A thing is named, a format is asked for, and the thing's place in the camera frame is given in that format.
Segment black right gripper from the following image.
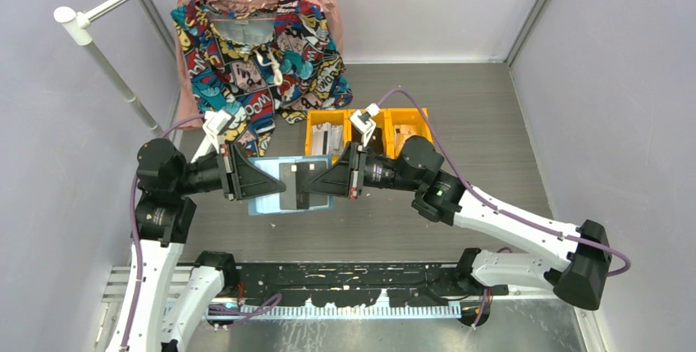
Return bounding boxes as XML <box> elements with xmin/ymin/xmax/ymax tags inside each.
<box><xmin>304</xmin><ymin>142</ymin><xmax>421</xmax><ymax>199</ymax></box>

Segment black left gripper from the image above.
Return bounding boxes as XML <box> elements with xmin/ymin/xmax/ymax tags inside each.
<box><xmin>174</xmin><ymin>139</ymin><xmax>286</xmax><ymax>198</ymax></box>

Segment black VIP credit card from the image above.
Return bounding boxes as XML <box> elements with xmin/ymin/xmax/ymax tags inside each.
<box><xmin>279</xmin><ymin>160</ymin><xmax>330</xmax><ymax>212</ymax></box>

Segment white magnetic stripe card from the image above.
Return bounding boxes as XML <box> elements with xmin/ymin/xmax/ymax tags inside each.
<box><xmin>310</xmin><ymin>122</ymin><xmax>344</xmax><ymax>156</ymax></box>

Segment blue leather card holder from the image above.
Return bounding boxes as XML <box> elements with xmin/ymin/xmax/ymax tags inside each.
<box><xmin>249</xmin><ymin>155</ymin><xmax>333</xmax><ymax>215</ymax></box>

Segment yellow three-compartment bin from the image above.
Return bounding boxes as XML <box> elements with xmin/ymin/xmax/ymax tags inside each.
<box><xmin>304</xmin><ymin>107</ymin><xmax>434</xmax><ymax>162</ymax></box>

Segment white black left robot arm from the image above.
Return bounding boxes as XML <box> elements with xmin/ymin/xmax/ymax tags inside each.
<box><xmin>107</xmin><ymin>138</ymin><xmax>286</xmax><ymax>351</ymax></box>

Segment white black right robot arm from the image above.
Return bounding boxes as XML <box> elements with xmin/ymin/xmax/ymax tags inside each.
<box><xmin>301</xmin><ymin>135</ymin><xmax>612</xmax><ymax>311</ymax></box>

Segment black cards stack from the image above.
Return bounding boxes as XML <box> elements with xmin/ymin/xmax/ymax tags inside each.
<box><xmin>351</xmin><ymin>125</ymin><xmax>387</xmax><ymax>156</ymax></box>

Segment orange cards stack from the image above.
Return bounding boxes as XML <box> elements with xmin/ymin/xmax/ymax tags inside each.
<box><xmin>394</xmin><ymin>124</ymin><xmax>418</xmax><ymax>151</ymax></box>

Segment colourful comic print shorts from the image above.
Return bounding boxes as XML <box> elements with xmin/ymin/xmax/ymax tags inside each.
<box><xmin>171</xmin><ymin>0</ymin><xmax>353</xmax><ymax>157</ymax></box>

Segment white metal clothes rack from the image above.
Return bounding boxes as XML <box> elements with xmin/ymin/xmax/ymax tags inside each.
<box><xmin>53</xmin><ymin>0</ymin><xmax>180</xmax><ymax>137</ymax></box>

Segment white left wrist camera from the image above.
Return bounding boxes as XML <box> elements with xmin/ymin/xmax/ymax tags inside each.
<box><xmin>199</xmin><ymin>110</ymin><xmax>233</xmax><ymax>155</ymax></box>

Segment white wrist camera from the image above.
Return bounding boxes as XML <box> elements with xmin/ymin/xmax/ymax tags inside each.
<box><xmin>199</xmin><ymin>110</ymin><xmax>233</xmax><ymax>155</ymax></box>
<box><xmin>349</xmin><ymin>103</ymin><xmax>381</xmax><ymax>147</ymax></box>

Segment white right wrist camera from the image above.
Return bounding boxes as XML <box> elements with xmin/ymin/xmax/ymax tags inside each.
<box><xmin>349</xmin><ymin>103</ymin><xmax>381</xmax><ymax>147</ymax></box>

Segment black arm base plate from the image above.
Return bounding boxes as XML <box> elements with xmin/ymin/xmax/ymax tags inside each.
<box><xmin>206</xmin><ymin>262</ymin><xmax>483</xmax><ymax>308</ymax></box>

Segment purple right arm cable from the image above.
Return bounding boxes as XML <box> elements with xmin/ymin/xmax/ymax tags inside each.
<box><xmin>376</xmin><ymin>88</ymin><xmax>632</xmax><ymax>331</ymax></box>

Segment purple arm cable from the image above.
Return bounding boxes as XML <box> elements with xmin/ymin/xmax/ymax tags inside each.
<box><xmin>119</xmin><ymin>114</ymin><xmax>284</xmax><ymax>352</ymax></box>
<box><xmin>376</xmin><ymin>88</ymin><xmax>632</xmax><ymax>331</ymax></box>

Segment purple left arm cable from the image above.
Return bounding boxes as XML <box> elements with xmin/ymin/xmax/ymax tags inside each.
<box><xmin>119</xmin><ymin>114</ymin><xmax>284</xmax><ymax>352</ymax></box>

